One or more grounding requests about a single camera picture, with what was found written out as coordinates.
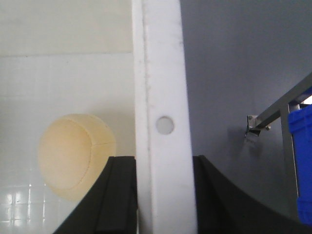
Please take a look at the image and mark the yellow plush lemon toy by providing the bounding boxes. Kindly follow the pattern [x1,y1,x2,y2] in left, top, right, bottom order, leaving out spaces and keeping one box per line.
[38,114,117,201]

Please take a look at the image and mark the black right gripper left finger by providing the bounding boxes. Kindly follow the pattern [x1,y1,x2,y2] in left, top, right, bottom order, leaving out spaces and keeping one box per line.
[55,156,138,234]

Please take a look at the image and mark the white plastic tote box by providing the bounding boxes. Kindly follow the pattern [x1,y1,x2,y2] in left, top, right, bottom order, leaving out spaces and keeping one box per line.
[0,0,197,234]

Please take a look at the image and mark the grey metal shelf frame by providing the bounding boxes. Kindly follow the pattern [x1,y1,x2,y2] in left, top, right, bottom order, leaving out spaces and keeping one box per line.
[245,74,312,221]

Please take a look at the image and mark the blue plastic bin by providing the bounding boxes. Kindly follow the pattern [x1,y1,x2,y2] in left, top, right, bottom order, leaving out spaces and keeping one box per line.
[288,105,312,226]

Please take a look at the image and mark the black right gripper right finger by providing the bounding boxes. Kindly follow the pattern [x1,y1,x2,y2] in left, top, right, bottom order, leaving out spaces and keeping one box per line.
[193,156,312,234]

